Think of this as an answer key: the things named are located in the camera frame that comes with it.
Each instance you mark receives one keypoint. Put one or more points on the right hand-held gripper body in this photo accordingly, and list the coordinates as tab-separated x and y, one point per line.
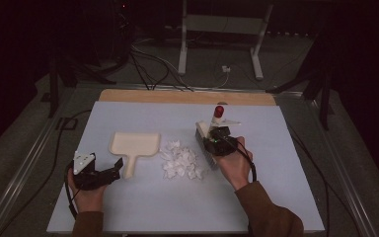
222	146

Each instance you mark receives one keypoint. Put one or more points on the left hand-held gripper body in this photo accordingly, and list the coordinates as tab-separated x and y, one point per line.
90	179

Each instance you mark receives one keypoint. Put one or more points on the cream plastic dustpan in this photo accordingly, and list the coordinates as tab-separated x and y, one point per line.
135	144

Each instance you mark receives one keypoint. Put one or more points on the pile of white paper scraps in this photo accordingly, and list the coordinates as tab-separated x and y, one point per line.
181	161

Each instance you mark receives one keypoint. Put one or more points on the person's left hand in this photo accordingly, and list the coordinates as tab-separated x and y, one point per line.
87	197

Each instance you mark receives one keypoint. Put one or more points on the person's right hand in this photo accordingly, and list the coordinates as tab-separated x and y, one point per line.
235	168

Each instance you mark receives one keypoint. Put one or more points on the wooden table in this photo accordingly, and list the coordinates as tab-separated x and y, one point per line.
184	96

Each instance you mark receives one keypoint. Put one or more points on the white board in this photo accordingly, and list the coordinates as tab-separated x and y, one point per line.
177	204

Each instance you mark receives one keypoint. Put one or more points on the black tripod stand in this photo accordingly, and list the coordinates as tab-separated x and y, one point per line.
65	75
319	82

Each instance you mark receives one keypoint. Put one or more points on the grey metal stand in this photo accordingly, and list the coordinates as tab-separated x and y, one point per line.
223	24

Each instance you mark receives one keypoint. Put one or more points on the aluminium frame rail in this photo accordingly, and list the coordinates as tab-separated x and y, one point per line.
19	177
348	171

